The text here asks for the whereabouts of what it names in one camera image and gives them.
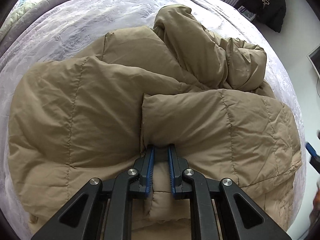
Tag khaki puffer jacket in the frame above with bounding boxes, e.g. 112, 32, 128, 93
8, 4, 302, 233

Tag black hanging clothes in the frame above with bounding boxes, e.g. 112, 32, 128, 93
235, 0, 286, 33

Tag person's right hand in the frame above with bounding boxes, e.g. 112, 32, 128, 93
309, 189, 320, 227

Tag lavender quilted bedspread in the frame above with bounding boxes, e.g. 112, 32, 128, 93
1, 0, 305, 239

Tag cream folded garment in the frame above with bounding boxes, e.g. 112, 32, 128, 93
0, 0, 41, 40

